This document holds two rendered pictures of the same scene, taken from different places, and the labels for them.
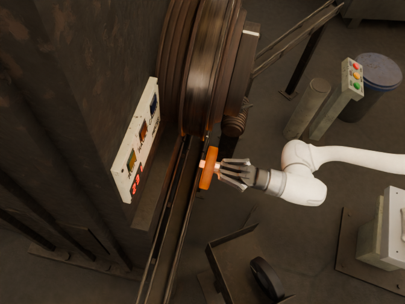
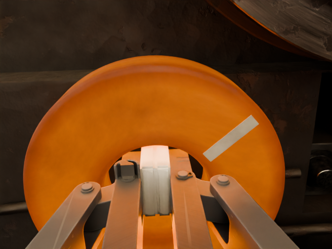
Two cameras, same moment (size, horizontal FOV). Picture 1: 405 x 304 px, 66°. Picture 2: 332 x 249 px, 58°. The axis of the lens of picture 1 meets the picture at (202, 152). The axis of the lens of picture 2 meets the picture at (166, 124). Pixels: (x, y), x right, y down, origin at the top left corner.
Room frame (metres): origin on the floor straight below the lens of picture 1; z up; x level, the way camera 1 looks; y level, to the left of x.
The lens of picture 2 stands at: (0.49, -0.20, 0.92)
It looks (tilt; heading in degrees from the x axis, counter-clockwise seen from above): 19 degrees down; 84
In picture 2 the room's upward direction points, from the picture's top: 2 degrees counter-clockwise
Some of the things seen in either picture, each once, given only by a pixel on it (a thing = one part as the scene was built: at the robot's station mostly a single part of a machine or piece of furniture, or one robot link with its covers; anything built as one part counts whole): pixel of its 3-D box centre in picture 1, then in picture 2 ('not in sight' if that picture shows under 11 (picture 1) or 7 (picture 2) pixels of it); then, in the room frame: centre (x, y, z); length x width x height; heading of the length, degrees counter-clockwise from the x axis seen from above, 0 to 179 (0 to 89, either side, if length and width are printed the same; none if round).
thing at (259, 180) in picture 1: (252, 177); not in sight; (0.49, -0.19, 0.84); 0.09 x 0.08 x 0.07; 86
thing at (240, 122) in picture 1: (229, 135); not in sight; (1.03, -0.14, 0.27); 0.22 x 0.13 x 0.53; 176
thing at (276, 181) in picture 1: (273, 182); not in sight; (0.49, -0.26, 0.83); 0.09 x 0.06 x 0.09; 176
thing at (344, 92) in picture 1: (332, 108); not in sight; (1.33, -0.77, 0.31); 0.24 x 0.16 x 0.62; 176
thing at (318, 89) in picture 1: (304, 112); not in sight; (1.30, -0.60, 0.26); 0.12 x 0.12 x 0.52
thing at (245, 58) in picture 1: (241, 71); not in sight; (0.70, -0.08, 1.11); 0.28 x 0.06 x 0.28; 176
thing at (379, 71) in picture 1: (361, 90); not in sight; (1.62, -1.04, 0.21); 0.32 x 0.32 x 0.43
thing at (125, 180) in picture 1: (140, 141); not in sight; (0.38, 0.15, 1.15); 0.26 x 0.02 x 0.18; 176
